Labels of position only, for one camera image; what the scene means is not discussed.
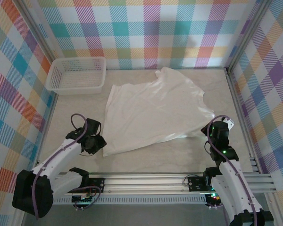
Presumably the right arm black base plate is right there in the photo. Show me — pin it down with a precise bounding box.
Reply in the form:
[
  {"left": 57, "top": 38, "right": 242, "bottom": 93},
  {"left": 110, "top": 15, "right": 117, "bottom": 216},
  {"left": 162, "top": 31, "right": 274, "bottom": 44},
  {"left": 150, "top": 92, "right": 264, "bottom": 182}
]
[{"left": 187, "top": 176, "right": 214, "bottom": 192}]

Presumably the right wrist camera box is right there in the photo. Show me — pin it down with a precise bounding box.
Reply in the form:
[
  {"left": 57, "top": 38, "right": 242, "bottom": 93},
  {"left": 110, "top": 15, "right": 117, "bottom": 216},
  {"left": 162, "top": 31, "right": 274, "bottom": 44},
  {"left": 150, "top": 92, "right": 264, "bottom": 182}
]
[{"left": 223, "top": 117, "right": 235, "bottom": 130}]

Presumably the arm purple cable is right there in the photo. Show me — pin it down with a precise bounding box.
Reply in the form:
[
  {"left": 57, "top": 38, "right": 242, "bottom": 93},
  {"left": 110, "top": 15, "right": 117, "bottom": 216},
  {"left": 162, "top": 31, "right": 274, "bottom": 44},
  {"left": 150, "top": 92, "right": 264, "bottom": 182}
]
[
  {"left": 33, "top": 113, "right": 102, "bottom": 219},
  {"left": 204, "top": 114, "right": 259, "bottom": 226}
]

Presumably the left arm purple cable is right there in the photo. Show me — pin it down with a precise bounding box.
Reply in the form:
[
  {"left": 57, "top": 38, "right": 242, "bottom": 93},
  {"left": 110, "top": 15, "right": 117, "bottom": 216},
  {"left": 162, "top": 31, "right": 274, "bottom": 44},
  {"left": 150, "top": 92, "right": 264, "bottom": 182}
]
[{"left": 33, "top": 113, "right": 102, "bottom": 219}]

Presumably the aluminium frame post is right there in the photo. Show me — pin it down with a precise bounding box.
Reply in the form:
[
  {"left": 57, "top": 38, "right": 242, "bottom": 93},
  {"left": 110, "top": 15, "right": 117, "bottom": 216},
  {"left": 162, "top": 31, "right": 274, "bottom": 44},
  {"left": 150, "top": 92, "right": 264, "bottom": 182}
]
[
  {"left": 18, "top": 0, "right": 57, "bottom": 62},
  {"left": 225, "top": 0, "right": 271, "bottom": 73}
]

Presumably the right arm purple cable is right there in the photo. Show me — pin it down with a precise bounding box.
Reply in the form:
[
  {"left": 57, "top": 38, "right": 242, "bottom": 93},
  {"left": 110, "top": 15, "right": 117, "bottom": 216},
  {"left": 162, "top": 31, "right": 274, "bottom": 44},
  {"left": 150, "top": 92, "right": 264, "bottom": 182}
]
[{"left": 204, "top": 114, "right": 259, "bottom": 226}]

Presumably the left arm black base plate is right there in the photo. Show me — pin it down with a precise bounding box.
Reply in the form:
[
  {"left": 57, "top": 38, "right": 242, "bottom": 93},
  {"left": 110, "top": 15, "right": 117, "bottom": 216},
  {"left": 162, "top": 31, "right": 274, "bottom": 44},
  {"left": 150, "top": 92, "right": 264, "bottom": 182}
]
[{"left": 86, "top": 178, "right": 106, "bottom": 194}]

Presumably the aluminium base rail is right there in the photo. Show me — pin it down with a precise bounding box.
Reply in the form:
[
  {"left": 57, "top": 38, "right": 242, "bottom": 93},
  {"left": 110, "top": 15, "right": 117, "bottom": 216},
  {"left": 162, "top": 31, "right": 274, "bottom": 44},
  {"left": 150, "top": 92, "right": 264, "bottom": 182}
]
[{"left": 16, "top": 173, "right": 278, "bottom": 195}]

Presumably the white perforated plastic basket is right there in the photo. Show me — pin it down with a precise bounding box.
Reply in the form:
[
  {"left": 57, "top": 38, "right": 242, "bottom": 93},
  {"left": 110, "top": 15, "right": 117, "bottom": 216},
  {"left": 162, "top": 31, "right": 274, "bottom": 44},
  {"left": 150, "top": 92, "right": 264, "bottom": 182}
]
[{"left": 45, "top": 56, "right": 107, "bottom": 96}]

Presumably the white t-shirt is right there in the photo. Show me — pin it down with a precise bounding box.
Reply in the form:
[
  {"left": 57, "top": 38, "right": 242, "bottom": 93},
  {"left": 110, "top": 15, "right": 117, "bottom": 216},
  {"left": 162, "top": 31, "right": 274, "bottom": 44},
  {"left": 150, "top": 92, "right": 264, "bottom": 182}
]
[{"left": 102, "top": 66, "right": 216, "bottom": 158}]

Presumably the slotted grey cable duct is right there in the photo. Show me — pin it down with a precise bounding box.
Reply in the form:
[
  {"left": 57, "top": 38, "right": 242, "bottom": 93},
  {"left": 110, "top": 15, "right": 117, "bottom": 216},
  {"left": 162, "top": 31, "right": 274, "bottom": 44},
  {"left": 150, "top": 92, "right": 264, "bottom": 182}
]
[{"left": 52, "top": 196, "right": 207, "bottom": 205}]

